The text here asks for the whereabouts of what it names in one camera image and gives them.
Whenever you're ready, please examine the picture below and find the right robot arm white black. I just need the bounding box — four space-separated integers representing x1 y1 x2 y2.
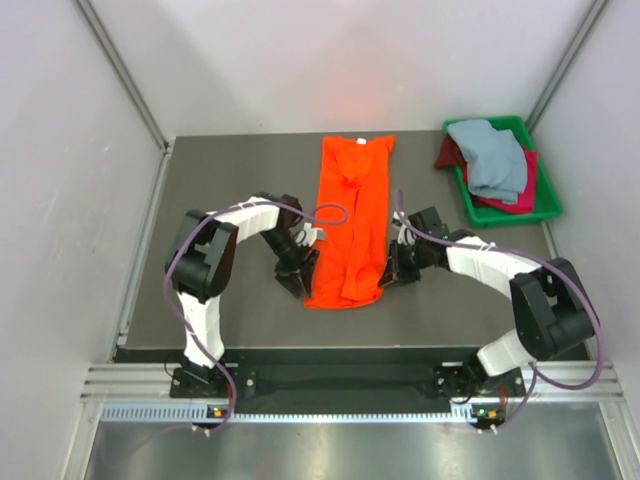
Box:
379 207 596 396

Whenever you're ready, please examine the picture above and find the grey slotted cable duct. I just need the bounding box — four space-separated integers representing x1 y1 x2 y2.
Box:
101 403 477 424

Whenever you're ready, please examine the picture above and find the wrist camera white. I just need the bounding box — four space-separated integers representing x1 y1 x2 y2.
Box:
295 223 326 247
392 211 416 246

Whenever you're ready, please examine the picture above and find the grey blue t shirt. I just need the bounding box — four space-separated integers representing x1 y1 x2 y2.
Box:
447 119 528 205

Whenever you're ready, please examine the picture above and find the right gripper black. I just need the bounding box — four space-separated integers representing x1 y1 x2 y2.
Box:
379 239 431 289

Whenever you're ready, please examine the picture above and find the magenta t shirt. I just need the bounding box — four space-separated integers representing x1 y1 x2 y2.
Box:
471 148 538 215

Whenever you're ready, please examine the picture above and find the orange t shirt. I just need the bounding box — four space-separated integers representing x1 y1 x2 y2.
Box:
304 136 396 310

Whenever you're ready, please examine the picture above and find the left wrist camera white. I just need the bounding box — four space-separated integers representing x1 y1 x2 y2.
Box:
295 223 326 247

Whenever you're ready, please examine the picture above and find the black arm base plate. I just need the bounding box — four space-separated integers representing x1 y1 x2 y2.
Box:
169 347 525 416

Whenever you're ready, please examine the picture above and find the aluminium frame rail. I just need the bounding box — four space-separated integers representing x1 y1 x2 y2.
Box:
80 361 624 402

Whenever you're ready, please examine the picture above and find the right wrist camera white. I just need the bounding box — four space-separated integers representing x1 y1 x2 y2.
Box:
392 211 416 246

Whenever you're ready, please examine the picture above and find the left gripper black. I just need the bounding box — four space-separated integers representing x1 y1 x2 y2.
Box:
260 228 320 298

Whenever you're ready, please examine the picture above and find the green plastic bin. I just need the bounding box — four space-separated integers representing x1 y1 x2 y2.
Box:
454 115 563 228

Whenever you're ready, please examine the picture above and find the dark red t shirt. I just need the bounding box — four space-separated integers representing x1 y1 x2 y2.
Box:
434 134 467 170

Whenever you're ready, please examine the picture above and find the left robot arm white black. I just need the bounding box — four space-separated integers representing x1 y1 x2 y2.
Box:
165 193 326 397

